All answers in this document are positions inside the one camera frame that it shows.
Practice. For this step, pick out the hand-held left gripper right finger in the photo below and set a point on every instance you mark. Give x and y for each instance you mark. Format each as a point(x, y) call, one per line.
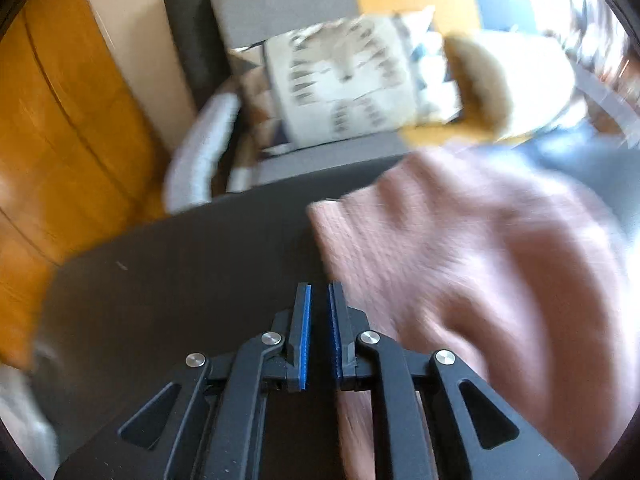
point(334, 335)

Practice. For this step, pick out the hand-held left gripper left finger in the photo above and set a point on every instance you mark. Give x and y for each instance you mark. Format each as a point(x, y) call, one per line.
point(305, 340)

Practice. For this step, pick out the pink knitted sweater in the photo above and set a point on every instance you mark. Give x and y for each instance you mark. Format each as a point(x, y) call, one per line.
point(475, 270)

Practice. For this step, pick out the tiger print cushion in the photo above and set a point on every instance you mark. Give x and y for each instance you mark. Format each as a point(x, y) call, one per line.
point(345, 85)

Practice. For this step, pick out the wooden panelled wardrobe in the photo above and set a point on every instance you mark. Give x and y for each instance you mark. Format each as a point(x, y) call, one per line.
point(60, 135)

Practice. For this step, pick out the deer print cushion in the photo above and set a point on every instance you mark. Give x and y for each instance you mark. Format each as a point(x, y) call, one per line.
point(520, 75)

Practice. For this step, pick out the black rolled mat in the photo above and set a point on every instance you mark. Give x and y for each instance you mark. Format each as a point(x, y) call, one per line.
point(195, 35)

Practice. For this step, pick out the grey yellow blue sofa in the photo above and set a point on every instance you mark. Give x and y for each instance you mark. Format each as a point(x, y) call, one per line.
point(280, 5)

